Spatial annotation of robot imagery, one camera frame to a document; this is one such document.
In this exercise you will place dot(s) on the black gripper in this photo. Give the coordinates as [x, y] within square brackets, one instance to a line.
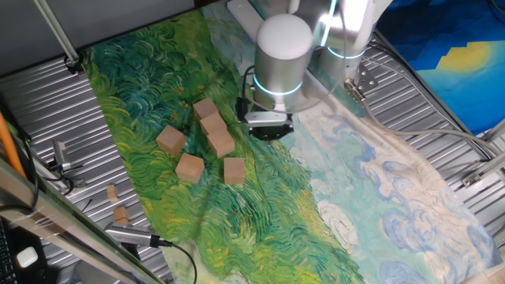
[271, 130]

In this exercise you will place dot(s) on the wooden cube block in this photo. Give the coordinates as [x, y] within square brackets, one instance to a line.
[205, 107]
[221, 144]
[213, 123]
[189, 168]
[170, 140]
[234, 170]

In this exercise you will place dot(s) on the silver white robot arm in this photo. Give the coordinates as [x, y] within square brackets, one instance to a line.
[282, 59]

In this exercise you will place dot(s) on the green blue painted cloth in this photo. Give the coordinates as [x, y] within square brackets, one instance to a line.
[276, 217]

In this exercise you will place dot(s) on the metal base mounting plate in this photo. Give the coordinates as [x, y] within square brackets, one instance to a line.
[367, 81]

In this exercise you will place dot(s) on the white power strip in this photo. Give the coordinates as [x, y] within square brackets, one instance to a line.
[244, 16]

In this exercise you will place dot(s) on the small wooden block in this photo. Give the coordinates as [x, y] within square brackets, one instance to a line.
[121, 215]
[112, 193]

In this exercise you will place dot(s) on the blue yellow painted cloth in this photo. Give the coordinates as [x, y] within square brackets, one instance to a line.
[453, 79]

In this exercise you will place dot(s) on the black pole clamp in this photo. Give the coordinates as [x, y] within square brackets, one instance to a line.
[73, 65]

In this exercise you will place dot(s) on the aluminium pole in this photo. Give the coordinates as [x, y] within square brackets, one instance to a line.
[57, 29]

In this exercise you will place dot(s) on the orange tube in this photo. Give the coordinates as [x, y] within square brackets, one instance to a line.
[8, 146]

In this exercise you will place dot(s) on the white charging case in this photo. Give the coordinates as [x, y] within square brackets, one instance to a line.
[27, 256]

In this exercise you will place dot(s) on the black keyboard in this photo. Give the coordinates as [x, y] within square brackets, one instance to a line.
[6, 256]

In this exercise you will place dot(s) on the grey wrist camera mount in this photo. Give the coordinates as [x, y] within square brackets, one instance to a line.
[266, 117]

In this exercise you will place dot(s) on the silver depth camera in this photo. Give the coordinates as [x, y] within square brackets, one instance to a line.
[128, 234]

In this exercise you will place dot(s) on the small metal corner bracket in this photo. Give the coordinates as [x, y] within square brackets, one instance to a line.
[471, 179]

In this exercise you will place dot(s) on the aluminium profile rail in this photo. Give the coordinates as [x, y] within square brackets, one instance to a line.
[493, 163]

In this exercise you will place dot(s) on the aluminium frame bar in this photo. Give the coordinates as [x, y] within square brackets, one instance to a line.
[47, 221]

